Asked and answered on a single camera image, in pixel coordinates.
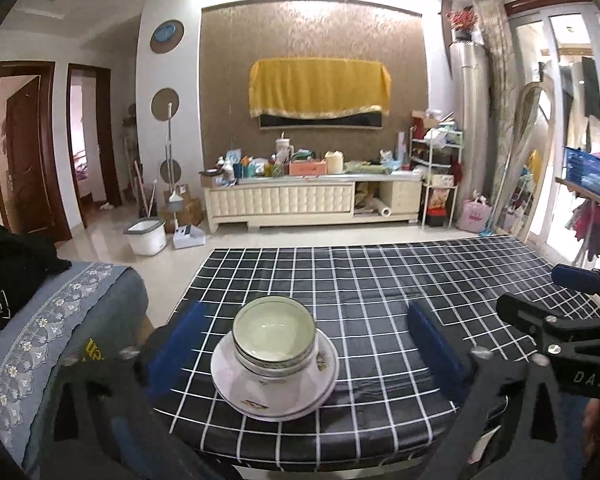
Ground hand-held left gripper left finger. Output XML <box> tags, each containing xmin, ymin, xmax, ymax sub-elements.
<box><xmin>40</xmin><ymin>301</ymin><xmax>241</xmax><ymax>480</ymax></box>

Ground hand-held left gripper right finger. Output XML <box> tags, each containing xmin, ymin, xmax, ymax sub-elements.
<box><xmin>408</xmin><ymin>301</ymin><xmax>576</xmax><ymax>480</ymax></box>

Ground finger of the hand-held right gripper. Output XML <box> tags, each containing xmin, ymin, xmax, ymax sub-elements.
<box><xmin>551</xmin><ymin>265</ymin><xmax>600</xmax><ymax>311</ymax></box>
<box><xmin>496</xmin><ymin>293</ymin><xmax>600</xmax><ymax>361</ymax></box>

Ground green patterned bowl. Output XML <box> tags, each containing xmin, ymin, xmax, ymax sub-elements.
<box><xmin>231</xmin><ymin>296</ymin><xmax>317</xmax><ymax>367</ymax></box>

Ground plain white plate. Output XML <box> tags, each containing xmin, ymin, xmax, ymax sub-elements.
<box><xmin>211</xmin><ymin>334</ymin><xmax>340</xmax><ymax>421</ymax></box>

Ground hanging red clothes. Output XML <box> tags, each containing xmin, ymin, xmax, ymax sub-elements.
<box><xmin>572</xmin><ymin>200</ymin><xmax>600</xmax><ymax>261</ymax></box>

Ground black white grid tablecloth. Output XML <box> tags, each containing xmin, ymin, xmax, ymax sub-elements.
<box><xmin>167</xmin><ymin>236</ymin><xmax>600</xmax><ymax>466</ymax></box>

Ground blue plastic basket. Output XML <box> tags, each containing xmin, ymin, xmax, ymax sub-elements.
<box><xmin>564</xmin><ymin>146</ymin><xmax>600</xmax><ymax>200</ymax></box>

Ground white open box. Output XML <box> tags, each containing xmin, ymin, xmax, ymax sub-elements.
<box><xmin>172</xmin><ymin>226</ymin><xmax>207</xmax><ymax>250</ymax></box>

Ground white mop bucket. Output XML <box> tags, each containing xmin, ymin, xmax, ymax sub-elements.
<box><xmin>124</xmin><ymin>217</ymin><xmax>167</xmax><ymax>256</ymax></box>

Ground pink bag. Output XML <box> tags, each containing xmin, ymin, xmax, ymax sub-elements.
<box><xmin>456</xmin><ymin>195</ymin><xmax>493</xmax><ymax>233</ymax></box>

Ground cardboard box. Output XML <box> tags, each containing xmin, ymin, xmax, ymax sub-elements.
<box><xmin>162</xmin><ymin>195</ymin><xmax>204</xmax><ymax>233</ymax></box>

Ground grey embroidered sofa cover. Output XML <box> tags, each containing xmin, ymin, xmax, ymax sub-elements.
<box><xmin>0</xmin><ymin>260</ymin><xmax>148</xmax><ymax>471</ymax></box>

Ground glass sliding door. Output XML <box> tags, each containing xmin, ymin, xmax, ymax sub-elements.
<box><xmin>510</xmin><ymin>10</ymin><xmax>600</xmax><ymax>271</ymax></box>

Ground cream television cabinet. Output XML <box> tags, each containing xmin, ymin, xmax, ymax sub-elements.
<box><xmin>203</xmin><ymin>172</ymin><xmax>425</xmax><ymax>233</ymax></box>

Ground black garment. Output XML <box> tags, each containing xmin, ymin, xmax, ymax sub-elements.
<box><xmin>0</xmin><ymin>223</ymin><xmax>72</xmax><ymax>332</ymax></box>

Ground white standing air conditioner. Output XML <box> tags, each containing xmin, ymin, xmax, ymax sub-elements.
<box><xmin>452</xmin><ymin>42</ymin><xmax>492</xmax><ymax>211</ymax></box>

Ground white metal shelf rack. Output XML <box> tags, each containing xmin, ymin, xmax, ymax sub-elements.
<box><xmin>409</xmin><ymin>110</ymin><xmax>465</xmax><ymax>228</ymax></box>

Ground patterned beige curtain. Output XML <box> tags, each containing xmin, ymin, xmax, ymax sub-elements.
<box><xmin>475</xmin><ymin>0</ymin><xmax>518</xmax><ymax>233</ymax></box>

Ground green folded cloth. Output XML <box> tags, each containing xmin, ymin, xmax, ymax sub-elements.
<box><xmin>344</xmin><ymin>160</ymin><xmax>383</xmax><ymax>175</ymax></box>

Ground white mop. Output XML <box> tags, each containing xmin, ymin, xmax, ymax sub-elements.
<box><xmin>164</xmin><ymin>102</ymin><xmax>185</xmax><ymax>213</ymax></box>

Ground pink storage box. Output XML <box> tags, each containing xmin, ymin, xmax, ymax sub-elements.
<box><xmin>289</xmin><ymin>159</ymin><xmax>327</xmax><ymax>176</ymax></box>

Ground white tumbler with straw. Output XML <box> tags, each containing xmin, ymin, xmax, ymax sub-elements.
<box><xmin>276</xmin><ymin>132</ymin><xmax>295</xmax><ymax>163</ymax></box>

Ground brown wooden door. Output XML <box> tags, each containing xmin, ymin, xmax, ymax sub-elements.
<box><xmin>0</xmin><ymin>61</ymin><xmax>73</xmax><ymax>241</ymax></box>

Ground red flower vase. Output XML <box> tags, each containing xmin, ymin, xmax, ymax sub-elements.
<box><xmin>446</xmin><ymin>7</ymin><xmax>481</xmax><ymax>43</ymax></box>

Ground yellow television cover cloth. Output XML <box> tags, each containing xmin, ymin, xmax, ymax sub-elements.
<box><xmin>248</xmin><ymin>58</ymin><xmax>393</xmax><ymax>120</ymax></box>

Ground wooden rail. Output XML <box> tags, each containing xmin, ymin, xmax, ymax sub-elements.
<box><xmin>555</xmin><ymin>176</ymin><xmax>600</xmax><ymax>216</ymax></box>

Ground white arched frame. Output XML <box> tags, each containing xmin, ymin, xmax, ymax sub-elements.
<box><xmin>502</xmin><ymin>80</ymin><xmax>556</xmax><ymax>236</ymax></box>

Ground brown open doorway frame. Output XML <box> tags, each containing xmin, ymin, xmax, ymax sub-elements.
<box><xmin>67</xmin><ymin>63</ymin><xmax>123</xmax><ymax>221</ymax></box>

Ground round wall disc blue plate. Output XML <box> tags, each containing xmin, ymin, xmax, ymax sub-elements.
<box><xmin>150</xmin><ymin>20</ymin><xmax>185</xmax><ymax>54</ymax></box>

